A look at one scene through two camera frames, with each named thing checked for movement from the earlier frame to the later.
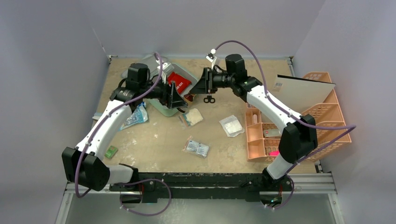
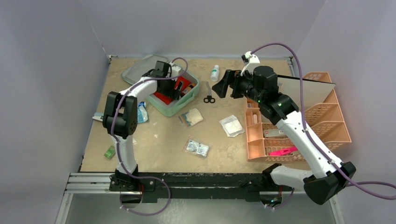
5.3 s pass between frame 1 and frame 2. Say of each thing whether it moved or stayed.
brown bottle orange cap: moved
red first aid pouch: moved
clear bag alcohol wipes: stayed
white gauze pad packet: stayed
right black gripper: moved
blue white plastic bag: stayed
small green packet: stayed
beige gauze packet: stayed
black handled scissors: stayed
